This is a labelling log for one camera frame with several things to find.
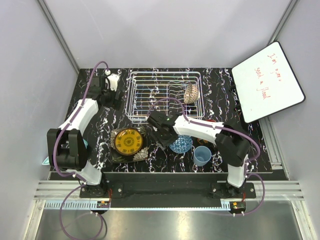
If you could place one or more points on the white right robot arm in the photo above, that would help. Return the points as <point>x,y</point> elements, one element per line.
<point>232,145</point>

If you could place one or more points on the black floral square plate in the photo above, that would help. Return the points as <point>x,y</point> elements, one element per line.
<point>141,155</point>

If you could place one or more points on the teal white object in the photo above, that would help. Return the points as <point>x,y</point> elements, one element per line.
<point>46,161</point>

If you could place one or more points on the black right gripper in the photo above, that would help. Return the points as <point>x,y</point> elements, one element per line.
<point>162,144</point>

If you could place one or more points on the aluminium frame rail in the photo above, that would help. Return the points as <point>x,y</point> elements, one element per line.
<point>164,195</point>

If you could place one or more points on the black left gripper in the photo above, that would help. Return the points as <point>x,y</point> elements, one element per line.
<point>114,103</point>

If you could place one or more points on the light blue plastic cup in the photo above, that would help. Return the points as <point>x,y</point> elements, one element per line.
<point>201,156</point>

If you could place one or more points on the white wire dish rack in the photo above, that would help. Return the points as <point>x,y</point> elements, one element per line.
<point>159,88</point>

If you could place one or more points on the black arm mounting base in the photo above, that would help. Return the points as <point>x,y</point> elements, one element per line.
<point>121,185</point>

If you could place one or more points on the white dry-erase board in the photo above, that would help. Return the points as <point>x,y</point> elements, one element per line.
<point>265,83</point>

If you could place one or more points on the red interior black mug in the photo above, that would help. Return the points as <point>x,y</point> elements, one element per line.
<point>208,133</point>

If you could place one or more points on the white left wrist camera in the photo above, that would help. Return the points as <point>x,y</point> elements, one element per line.
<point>112,80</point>

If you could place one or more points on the brown white patterned bowl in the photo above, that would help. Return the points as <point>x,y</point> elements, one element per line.
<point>191,94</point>

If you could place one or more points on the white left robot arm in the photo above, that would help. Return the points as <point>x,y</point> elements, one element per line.
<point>67,152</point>

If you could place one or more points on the yellow patterned round plate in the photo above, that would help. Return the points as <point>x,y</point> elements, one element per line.
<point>128,141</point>

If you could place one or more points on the black marble pattern mat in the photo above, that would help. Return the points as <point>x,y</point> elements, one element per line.
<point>220,102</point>

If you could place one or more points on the blue triangle patterned bowl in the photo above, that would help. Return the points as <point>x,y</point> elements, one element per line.
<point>182,145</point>

